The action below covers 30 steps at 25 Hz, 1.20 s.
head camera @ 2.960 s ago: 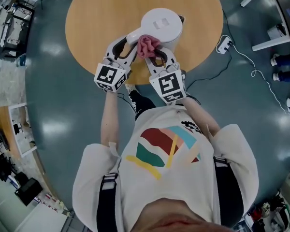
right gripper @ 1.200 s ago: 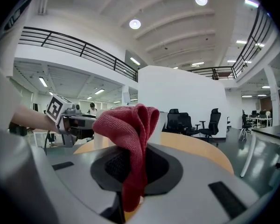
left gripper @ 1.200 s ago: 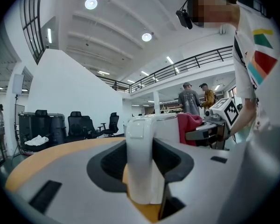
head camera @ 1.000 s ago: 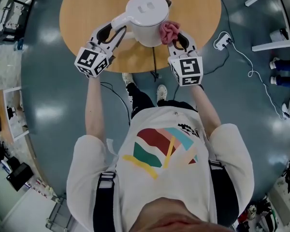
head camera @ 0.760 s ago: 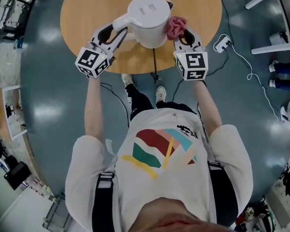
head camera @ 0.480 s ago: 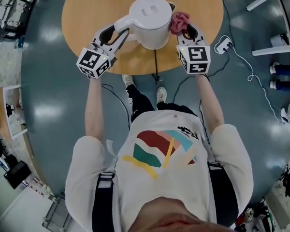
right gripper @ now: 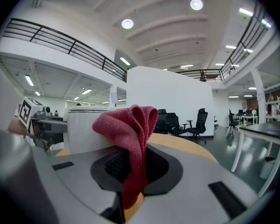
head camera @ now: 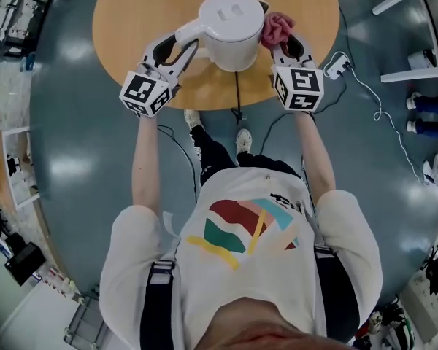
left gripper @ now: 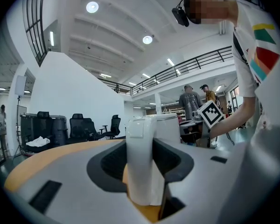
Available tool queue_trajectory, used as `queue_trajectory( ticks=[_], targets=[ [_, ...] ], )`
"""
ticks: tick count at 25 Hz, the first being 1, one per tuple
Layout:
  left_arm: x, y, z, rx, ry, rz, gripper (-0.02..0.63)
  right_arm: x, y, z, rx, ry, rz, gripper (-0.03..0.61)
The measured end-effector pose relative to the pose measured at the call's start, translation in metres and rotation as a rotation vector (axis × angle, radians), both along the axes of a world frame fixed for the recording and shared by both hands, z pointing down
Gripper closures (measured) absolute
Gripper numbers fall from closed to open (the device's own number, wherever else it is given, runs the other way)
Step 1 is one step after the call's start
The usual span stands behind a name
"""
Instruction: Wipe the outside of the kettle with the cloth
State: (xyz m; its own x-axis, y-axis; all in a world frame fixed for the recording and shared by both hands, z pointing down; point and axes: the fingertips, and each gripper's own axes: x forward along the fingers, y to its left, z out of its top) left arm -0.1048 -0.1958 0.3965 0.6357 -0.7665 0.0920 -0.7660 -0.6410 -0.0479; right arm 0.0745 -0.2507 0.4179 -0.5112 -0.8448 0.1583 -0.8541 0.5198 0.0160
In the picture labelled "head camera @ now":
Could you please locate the person's head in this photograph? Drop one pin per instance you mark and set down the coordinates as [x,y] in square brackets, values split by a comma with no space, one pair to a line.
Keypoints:
[263,330]

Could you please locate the person's left white shoe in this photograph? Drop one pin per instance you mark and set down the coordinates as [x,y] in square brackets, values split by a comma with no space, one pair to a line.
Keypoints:
[191,118]

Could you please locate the person's right forearm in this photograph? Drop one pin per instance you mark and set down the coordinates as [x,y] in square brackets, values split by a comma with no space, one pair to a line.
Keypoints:
[314,159]

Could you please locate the person's left forearm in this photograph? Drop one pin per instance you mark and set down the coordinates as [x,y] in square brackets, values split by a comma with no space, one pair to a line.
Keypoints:
[144,166]

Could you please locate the dark desk with white legs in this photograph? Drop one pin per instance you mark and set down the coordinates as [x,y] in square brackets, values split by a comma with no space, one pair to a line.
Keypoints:
[432,20]

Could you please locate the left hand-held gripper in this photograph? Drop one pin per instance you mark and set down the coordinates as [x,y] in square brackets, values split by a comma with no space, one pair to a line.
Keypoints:
[146,91]

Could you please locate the black striped trousers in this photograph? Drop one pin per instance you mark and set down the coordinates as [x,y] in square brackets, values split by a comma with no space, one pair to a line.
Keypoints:
[215,155]

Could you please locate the pink cloth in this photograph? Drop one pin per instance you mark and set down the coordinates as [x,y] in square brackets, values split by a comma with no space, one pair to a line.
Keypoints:
[275,29]

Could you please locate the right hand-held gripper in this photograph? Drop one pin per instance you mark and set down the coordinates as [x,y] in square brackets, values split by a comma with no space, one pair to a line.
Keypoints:
[299,86]

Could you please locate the person's white shoe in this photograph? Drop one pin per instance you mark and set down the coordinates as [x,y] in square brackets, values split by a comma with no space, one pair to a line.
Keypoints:
[244,139]
[191,118]

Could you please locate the white printed t-shirt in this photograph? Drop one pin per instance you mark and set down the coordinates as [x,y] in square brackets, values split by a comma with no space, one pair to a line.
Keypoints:
[270,286]

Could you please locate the black metal frame cart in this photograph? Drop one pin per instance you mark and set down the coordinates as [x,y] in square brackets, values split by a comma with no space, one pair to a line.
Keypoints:
[18,31]

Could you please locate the black case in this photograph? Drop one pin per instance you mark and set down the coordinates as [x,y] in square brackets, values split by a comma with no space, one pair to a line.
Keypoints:
[25,264]

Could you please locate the white kettle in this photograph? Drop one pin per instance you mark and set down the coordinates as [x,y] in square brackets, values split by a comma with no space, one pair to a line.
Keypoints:
[230,31]

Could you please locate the person's right white shoe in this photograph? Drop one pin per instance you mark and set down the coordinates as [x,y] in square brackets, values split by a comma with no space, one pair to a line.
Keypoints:
[244,139]

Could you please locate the white power strip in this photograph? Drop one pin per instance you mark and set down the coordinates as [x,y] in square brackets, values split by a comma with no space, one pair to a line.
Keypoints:
[337,66]

